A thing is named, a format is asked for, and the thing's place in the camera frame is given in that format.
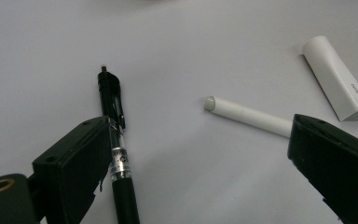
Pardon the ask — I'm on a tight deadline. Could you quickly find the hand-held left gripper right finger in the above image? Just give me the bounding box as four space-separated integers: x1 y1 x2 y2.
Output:
287 113 358 224

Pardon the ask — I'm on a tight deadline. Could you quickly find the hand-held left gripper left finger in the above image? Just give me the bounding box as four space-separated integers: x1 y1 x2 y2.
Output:
32 116 113 224

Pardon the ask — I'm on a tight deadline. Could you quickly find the black retractable pen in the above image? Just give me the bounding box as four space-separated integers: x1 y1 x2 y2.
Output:
97 64 142 224

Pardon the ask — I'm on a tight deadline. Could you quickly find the white rectangular box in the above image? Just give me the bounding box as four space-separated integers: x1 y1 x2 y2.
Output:
301 35 358 122

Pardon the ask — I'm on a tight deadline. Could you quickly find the white pen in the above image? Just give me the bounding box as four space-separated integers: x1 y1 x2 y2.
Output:
203 95 294 138

